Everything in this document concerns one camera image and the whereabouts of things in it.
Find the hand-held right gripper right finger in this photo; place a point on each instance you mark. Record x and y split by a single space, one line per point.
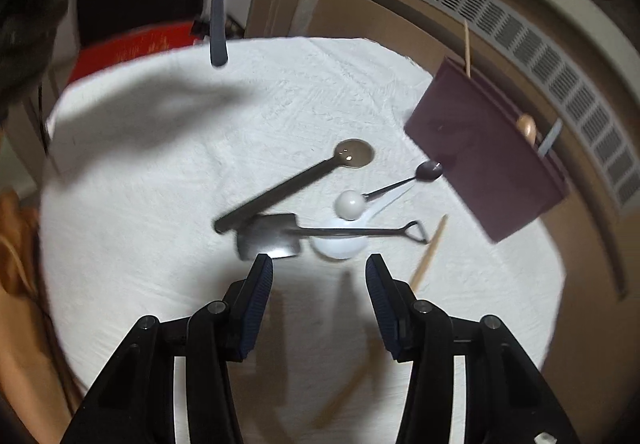
382 309

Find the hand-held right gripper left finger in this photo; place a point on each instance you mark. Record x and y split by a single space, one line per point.
257 304

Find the shovel-shaped metal spoon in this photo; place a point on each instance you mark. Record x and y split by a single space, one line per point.
270 239

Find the dark grey plastic spoon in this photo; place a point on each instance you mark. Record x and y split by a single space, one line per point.
218 14

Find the maroon plastic utensil holder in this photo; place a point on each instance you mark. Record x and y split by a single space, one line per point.
475 144

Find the wooden spoon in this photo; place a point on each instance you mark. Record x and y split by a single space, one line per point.
526 126

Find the wooden chopstick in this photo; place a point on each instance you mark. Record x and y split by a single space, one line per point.
430 249
467 49

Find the white soup spoon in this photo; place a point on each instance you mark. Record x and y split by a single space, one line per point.
335 248

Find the metal spoon with white ball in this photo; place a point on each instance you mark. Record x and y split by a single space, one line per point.
348 205

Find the red printed box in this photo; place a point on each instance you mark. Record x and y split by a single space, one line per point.
125 49

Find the long grey vent grille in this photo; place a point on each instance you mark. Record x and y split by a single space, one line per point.
525 39

